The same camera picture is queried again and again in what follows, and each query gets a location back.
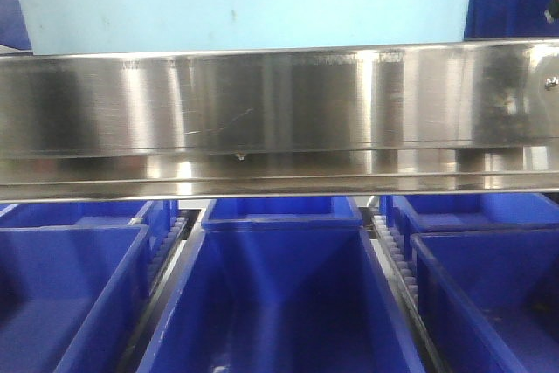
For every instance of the light blue plastic bin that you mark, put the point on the light blue plastic bin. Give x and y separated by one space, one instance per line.
80 26

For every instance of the blue bin rear middle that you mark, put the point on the blue bin rear middle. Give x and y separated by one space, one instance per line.
268 213

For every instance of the blue bin front middle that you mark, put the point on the blue bin front middle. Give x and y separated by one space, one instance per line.
281 301

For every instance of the blue bin rear right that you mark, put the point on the blue bin rear right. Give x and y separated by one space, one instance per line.
413 214

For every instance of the blue bin rear left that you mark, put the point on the blue bin rear left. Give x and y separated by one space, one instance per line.
160 216

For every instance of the blue bin front left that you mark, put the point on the blue bin front left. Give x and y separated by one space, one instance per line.
70 296

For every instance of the blue bin front right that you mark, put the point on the blue bin front right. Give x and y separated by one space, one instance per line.
489 300

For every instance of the left roller track rail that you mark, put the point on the left roller track rail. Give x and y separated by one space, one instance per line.
164 272

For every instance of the roller track rail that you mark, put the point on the roller track rail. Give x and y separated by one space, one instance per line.
164 272
403 285

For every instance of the right roller track rail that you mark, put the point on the right roller track rail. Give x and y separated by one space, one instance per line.
403 285

